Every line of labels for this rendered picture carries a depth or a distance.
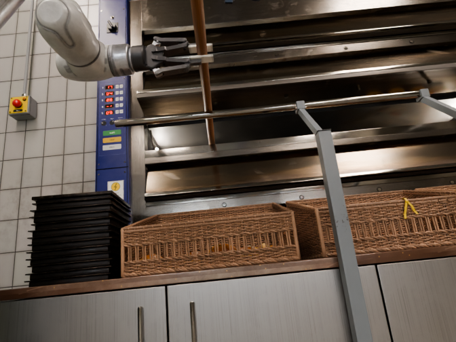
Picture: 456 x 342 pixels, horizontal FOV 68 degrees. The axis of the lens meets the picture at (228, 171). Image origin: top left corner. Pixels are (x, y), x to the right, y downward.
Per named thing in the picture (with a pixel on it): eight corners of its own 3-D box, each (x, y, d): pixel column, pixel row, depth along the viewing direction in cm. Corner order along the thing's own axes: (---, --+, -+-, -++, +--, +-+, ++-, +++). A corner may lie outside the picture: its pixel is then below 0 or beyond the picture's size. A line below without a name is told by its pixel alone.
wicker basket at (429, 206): (292, 263, 148) (283, 201, 156) (420, 250, 149) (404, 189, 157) (321, 258, 101) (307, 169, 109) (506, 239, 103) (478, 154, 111)
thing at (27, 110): (16, 121, 174) (17, 103, 177) (36, 119, 174) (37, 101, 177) (7, 114, 167) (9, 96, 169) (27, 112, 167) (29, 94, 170)
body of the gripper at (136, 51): (136, 55, 105) (165, 52, 105) (136, 79, 102) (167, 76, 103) (128, 39, 98) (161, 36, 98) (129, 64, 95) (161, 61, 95)
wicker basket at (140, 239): (156, 277, 149) (154, 214, 157) (284, 264, 148) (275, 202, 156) (117, 279, 102) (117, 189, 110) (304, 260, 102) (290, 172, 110)
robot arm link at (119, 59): (118, 83, 103) (138, 81, 103) (107, 65, 94) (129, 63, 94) (118, 57, 106) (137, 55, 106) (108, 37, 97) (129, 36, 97)
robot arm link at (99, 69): (119, 85, 104) (104, 65, 91) (68, 89, 104) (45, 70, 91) (117, 53, 106) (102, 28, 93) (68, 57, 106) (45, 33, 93)
